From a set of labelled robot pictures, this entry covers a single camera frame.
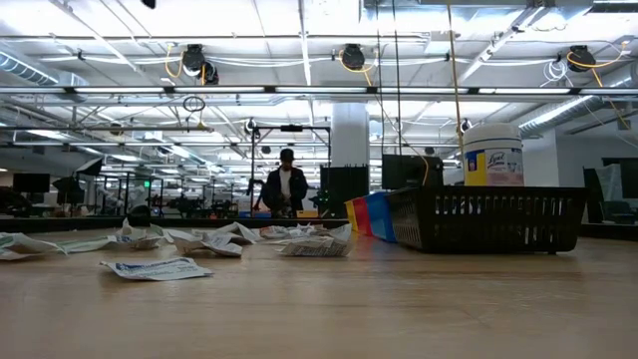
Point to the background black robot arm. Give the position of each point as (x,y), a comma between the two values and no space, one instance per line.
(254,187)

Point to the white disinfecting wipes canister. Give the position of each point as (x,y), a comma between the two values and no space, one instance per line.
(493,159)

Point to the white bandage wrapper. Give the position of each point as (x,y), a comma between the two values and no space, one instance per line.
(234,232)
(174,233)
(341,232)

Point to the small white printed packet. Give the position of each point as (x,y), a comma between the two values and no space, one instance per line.
(306,229)
(279,232)

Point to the yellow plastic bin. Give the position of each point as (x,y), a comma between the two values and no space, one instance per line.
(350,215)

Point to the black camera gantry frame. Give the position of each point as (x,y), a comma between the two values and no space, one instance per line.
(291,128)

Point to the green striped bandage wrapper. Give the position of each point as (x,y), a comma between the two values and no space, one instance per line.
(25,244)
(90,244)
(127,228)

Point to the black perforated basket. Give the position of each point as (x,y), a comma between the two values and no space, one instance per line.
(488,219)

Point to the white building column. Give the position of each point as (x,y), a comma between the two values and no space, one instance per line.
(350,134)

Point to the red plastic bin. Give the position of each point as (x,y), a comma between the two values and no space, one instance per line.
(361,217)

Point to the person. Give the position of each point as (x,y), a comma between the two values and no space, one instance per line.
(285,182)

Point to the black studio lamp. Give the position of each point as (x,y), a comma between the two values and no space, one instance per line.
(90,166)

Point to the blue plastic bin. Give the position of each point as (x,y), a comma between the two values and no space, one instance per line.
(381,217)

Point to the black flat box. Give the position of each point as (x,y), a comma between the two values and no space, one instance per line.
(411,172)

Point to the alcohol antiseptic pad packet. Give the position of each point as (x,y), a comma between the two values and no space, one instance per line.
(142,243)
(214,245)
(316,248)
(159,269)

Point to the orange yellow bin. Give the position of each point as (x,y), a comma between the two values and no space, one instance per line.
(306,214)

